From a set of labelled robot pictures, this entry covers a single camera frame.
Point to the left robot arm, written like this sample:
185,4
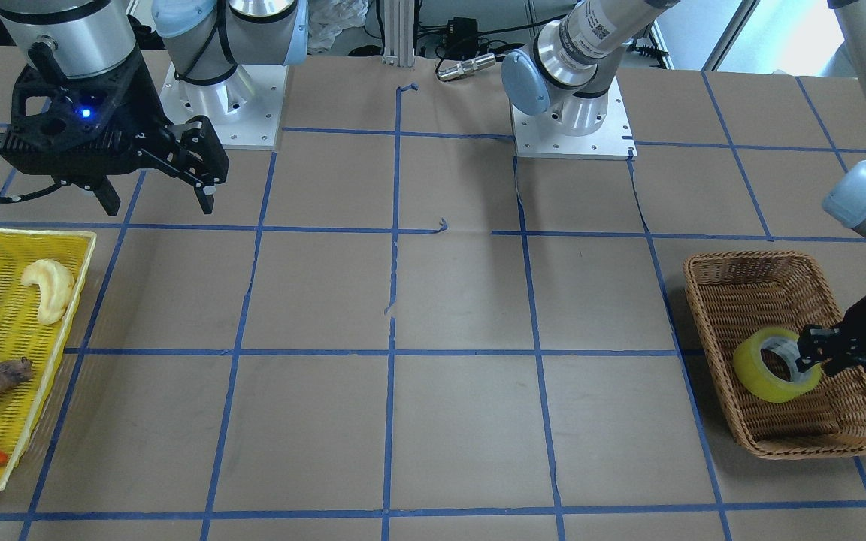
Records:
569,59

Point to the aluminium frame post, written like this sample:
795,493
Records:
399,18

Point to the brown wicker basket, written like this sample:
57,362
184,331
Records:
749,308

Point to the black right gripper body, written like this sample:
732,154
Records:
146,113

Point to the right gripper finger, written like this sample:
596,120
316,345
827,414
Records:
190,152
106,195

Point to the yellow plastic basket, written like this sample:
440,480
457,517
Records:
22,335

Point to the yellow toy banana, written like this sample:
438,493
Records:
55,283

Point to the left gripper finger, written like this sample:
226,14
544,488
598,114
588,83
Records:
819,346

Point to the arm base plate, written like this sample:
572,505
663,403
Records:
577,128
246,110

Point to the yellow tape roll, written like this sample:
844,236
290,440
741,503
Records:
754,374

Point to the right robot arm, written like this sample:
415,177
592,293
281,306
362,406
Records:
207,40

